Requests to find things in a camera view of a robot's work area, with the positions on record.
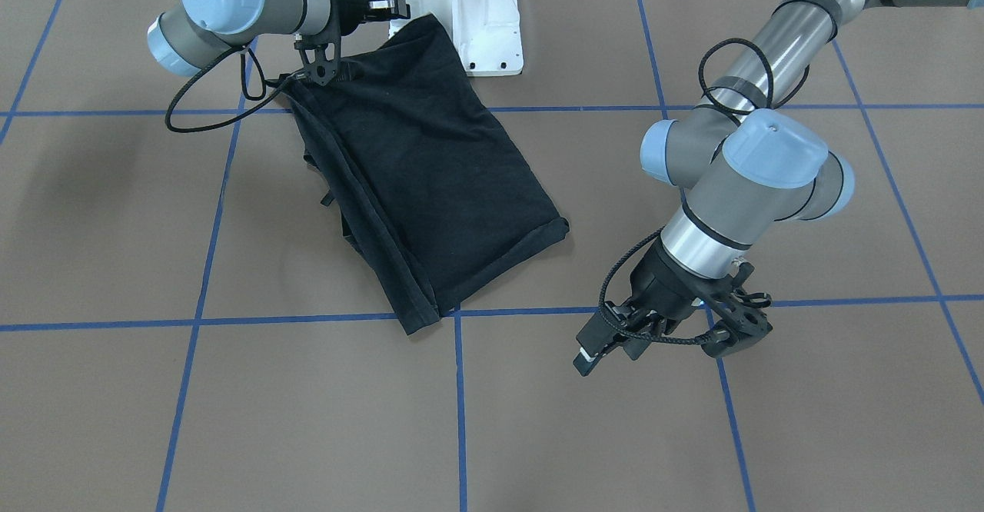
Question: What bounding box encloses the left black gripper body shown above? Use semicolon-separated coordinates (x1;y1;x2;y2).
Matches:
621;239;710;344

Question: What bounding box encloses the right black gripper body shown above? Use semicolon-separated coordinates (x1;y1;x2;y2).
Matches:
323;0;376;37

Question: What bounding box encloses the black t-shirt with logo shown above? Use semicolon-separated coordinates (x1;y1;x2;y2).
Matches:
286;15;570;334

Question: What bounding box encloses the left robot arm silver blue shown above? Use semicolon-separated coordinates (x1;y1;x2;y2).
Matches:
573;0;982;376

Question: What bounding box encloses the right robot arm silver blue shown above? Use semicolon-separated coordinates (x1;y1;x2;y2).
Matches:
147;0;411;85

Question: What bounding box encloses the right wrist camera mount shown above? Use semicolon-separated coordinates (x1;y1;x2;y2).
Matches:
293;32;342;87

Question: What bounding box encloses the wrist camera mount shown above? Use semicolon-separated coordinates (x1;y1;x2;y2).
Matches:
696;260;773;359
293;32;342;87

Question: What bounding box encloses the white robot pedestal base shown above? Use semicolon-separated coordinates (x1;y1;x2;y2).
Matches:
405;0;524;77

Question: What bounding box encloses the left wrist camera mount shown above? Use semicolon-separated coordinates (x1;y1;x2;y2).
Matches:
696;260;773;359

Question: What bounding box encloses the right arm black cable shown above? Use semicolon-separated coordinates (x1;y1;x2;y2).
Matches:
165;43;297;135

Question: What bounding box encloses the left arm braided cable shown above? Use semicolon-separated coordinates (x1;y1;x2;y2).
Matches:
598;38;812;347

